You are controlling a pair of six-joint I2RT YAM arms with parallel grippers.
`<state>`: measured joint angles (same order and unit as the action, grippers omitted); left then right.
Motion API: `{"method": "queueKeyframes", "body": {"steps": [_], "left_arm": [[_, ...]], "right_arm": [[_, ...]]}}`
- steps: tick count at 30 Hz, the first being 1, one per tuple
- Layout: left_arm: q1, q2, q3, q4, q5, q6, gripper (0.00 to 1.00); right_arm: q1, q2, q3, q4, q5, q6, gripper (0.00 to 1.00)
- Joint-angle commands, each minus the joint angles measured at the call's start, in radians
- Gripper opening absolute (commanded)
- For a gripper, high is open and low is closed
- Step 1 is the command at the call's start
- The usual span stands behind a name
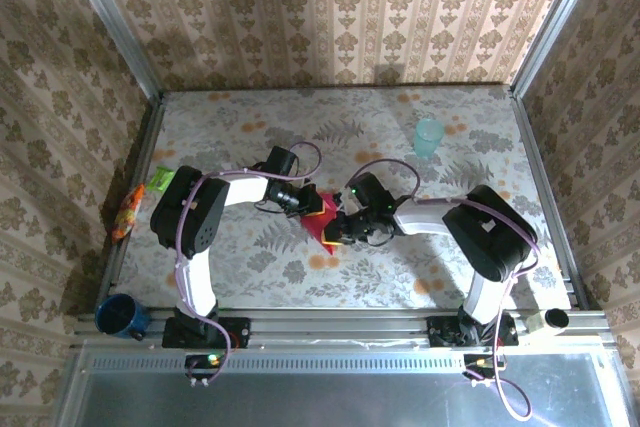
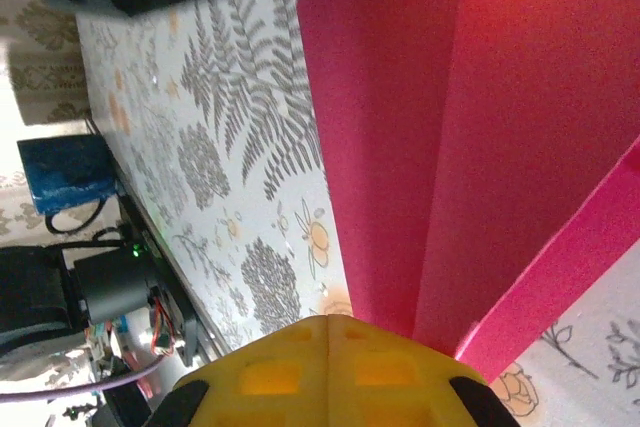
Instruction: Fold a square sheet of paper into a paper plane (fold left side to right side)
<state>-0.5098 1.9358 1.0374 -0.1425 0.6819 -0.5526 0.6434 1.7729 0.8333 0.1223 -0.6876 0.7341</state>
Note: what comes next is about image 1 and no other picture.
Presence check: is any blue mug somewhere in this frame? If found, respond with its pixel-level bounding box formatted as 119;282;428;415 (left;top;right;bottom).
94;293;151;342

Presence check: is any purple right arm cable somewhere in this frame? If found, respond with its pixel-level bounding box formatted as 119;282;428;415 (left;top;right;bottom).
347;158;542;422

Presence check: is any grey metal panel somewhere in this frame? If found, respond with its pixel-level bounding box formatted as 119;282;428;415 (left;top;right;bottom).
52;339;632;427

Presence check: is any aluminium side rail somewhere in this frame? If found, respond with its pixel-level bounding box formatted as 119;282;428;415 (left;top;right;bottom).
96;94;167;316
509;89;591;311

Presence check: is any small black cylinder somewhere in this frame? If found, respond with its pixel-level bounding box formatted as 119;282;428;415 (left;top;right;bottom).
544;307;571;333

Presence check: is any pink paper sheet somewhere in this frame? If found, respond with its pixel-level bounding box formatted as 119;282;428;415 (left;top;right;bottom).
299;191;344;256

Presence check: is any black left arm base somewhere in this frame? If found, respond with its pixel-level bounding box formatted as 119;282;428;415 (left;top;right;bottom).
162;315;251;349

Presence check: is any long aluminium base rail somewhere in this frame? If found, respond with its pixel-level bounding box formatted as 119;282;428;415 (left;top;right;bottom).
74;307;612;348

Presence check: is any floral table cloth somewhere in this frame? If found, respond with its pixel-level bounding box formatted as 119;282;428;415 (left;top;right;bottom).
107;85;575;311

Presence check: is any orange snack packet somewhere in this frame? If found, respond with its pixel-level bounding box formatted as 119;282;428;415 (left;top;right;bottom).
110;183;147;244

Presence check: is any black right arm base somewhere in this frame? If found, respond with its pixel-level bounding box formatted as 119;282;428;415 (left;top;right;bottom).
427;314;520;348

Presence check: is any aluminium corner post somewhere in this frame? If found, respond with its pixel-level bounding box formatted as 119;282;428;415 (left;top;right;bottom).
508;0;601;98
57;0;165;104

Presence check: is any green snack packet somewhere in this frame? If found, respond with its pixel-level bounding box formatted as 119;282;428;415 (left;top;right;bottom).
151;165;175;192

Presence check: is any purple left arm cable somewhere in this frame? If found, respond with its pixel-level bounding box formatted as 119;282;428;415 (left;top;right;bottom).
173;141;324;389

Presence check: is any teal plastic cup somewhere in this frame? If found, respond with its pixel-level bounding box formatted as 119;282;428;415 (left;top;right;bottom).
412;118;445;159

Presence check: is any small circuit board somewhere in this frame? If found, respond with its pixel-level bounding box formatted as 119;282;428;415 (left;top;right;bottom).
462;352;507;382
183;352;225;382

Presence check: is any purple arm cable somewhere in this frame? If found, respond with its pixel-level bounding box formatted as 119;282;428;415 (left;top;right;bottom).
347;158;542;422
173;141;324;389

